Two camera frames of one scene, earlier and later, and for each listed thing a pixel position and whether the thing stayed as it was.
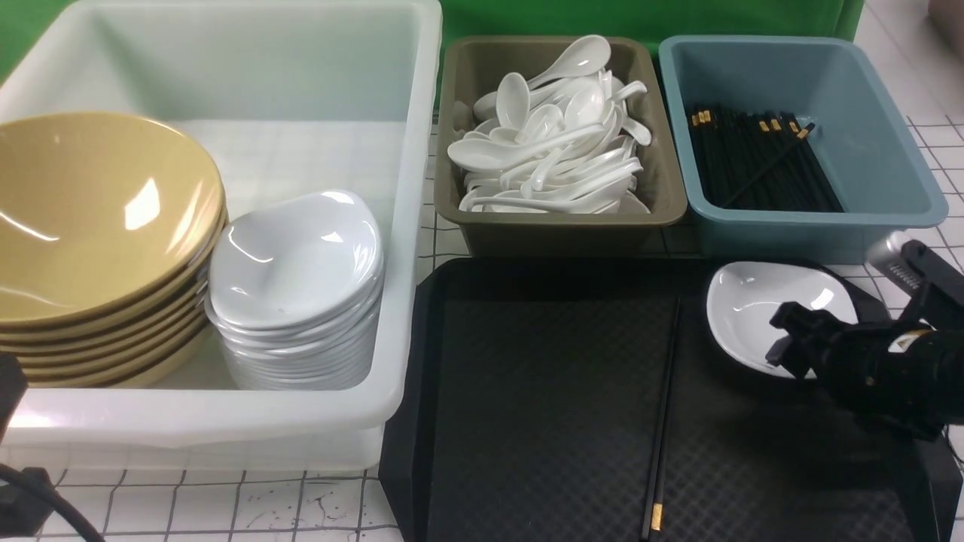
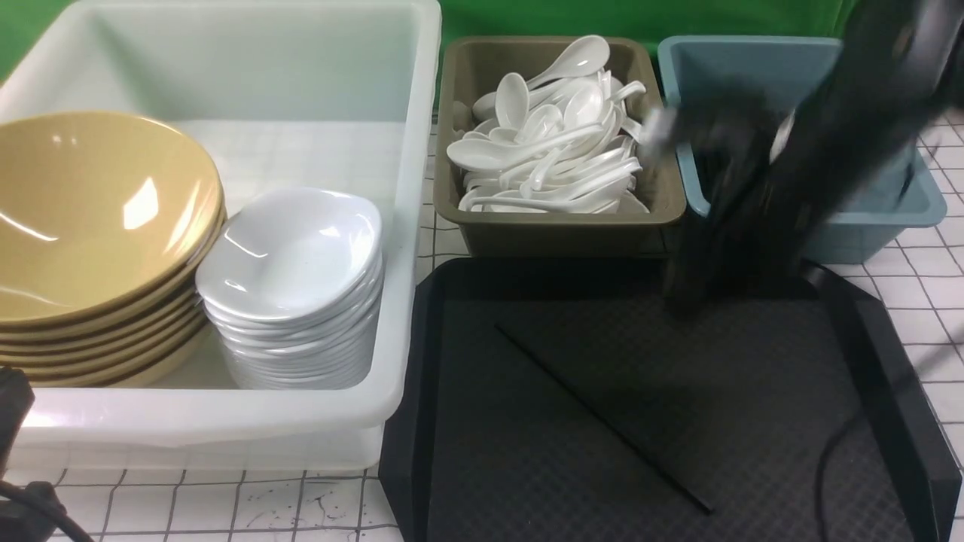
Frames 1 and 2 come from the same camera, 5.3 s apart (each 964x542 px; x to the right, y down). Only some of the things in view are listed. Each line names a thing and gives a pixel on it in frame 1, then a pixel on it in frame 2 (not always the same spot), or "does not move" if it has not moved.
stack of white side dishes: x=293 y=288 does not move
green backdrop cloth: x=570 y=19 does not move
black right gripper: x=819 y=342 to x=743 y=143
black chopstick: x=655 y=510 to x=605 y=420
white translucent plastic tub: x=291 y=96 does not move
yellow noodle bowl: x=99 y=212 does not move
